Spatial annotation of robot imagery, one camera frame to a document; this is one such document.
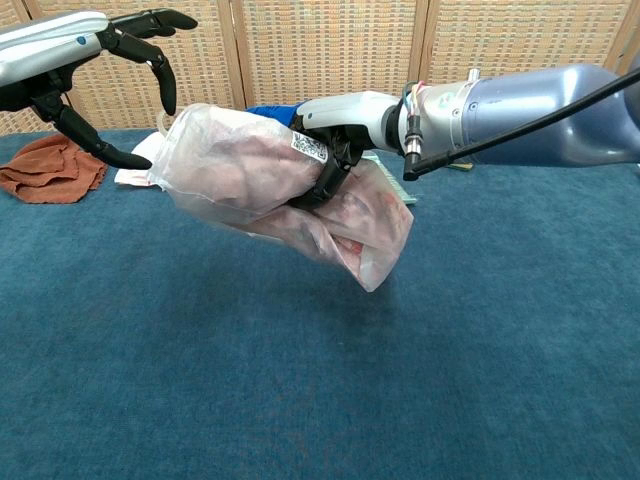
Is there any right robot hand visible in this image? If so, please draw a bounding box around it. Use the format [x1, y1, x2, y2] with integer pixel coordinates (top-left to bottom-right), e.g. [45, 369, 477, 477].
[289, 90, 404, 210]

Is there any transparent plastic bag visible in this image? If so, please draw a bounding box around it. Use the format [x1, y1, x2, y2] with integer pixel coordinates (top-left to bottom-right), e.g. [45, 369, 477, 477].
[147, 103, 416, 294]

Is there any blue felt table mat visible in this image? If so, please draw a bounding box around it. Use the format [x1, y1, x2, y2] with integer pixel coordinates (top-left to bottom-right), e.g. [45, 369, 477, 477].
[0, 127, 640, 480]

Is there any pink white wet wipes pack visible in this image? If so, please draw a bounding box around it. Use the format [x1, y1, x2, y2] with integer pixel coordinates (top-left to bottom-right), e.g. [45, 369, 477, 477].
[114, 137, 171, 190]

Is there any green mini dustpan set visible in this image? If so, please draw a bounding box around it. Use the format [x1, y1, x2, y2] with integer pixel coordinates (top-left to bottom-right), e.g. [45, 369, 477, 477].
[359, 154, 420, 206]

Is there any brown cloth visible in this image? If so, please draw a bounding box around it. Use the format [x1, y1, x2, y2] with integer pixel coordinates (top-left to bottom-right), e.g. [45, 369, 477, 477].
[0, 133, 109, 205]

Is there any woven folding screen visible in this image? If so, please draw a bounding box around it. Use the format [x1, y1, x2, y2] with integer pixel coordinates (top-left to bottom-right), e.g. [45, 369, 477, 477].
[0, 0, 640, 136]

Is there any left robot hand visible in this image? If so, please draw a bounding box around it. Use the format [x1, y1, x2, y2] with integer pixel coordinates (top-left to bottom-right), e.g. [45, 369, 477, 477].
[0, 8, 200, 170]

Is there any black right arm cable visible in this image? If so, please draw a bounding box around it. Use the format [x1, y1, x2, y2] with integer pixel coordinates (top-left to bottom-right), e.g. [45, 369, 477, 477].
[402, 67, 640, 182]

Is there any blue black fabric pouch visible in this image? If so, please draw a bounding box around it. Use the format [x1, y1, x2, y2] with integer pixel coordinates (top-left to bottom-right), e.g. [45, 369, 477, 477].
[245, 102, 309, 129]

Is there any pink floral garment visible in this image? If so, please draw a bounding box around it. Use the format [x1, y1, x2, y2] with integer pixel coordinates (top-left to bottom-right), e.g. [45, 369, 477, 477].
[174, 124, 414, 286]

